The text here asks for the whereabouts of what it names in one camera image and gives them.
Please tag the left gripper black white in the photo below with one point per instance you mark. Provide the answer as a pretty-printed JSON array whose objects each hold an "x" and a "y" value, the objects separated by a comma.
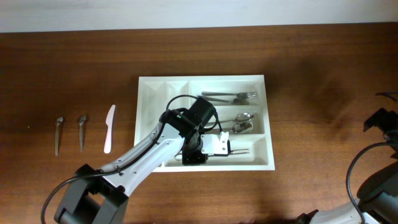
[{"x": 200, "y": 155}]

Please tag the white plastic cutlery tray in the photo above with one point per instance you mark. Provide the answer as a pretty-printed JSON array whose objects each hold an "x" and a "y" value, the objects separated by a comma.
[{"x": 156, "y": 93}]

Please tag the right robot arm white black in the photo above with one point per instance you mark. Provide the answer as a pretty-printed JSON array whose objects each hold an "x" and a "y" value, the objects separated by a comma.
[{"x": 376, "y": 199}]

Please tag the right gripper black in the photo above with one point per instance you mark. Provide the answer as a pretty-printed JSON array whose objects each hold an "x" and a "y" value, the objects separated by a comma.
[{"x": 382, "y": 119}]

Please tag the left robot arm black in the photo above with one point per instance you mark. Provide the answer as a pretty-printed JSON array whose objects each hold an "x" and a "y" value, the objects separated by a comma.
[{"x": 102, "y": 195}]

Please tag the metal spoon bottom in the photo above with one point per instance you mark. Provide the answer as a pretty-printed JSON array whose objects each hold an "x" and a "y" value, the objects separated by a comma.
[{"x": 237, "y": 128}]

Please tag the metal fork top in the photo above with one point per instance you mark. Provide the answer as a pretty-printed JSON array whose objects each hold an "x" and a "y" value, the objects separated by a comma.
[{"x": 241, "y": 95}]

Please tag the pink plastic knife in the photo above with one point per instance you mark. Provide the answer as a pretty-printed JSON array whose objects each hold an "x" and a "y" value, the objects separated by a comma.
[{"x": 109, "y": 123}]

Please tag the small metal teaspoon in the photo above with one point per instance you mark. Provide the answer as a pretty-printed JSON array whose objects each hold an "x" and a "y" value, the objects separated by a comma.
[
  {"x": 82, "y": 120},
  {"x": 59, "y": 123}
]

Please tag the metal fork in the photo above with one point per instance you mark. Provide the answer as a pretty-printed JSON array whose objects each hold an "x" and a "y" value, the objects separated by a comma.
[
  {"x": 235, "y": 101},
  {"x": 241, "y": 95}
]

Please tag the metal spoon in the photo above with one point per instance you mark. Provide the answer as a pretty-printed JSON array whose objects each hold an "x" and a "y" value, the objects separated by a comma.
[
  {"x": 240, "y": 118},
  {"x": 237, "y": 128}
]

